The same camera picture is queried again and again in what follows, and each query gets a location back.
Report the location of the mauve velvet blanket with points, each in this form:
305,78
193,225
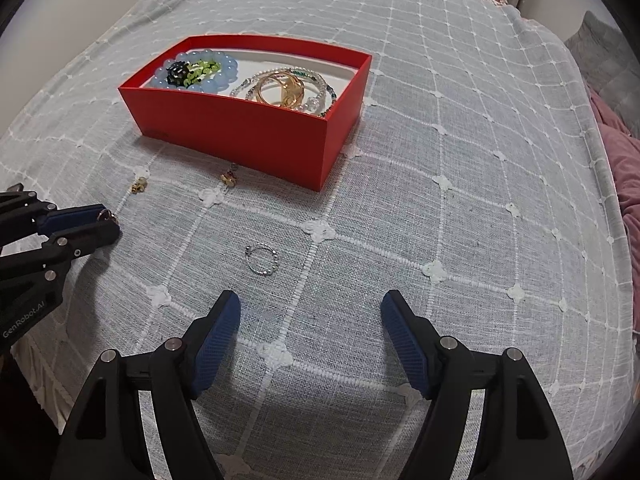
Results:
623,155

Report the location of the grey checked bedspread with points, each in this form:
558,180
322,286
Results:
476,184

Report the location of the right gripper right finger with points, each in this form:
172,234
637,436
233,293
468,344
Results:
519,437

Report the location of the red jewelry box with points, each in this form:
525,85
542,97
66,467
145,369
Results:
296,147

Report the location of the grey quilted pillow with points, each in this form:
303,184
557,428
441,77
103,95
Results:
609,66

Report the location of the small gold earring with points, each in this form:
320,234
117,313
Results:
228,178

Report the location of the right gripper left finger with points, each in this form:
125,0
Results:
104,437

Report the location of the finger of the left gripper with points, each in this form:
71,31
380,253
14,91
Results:
70,218
69,240

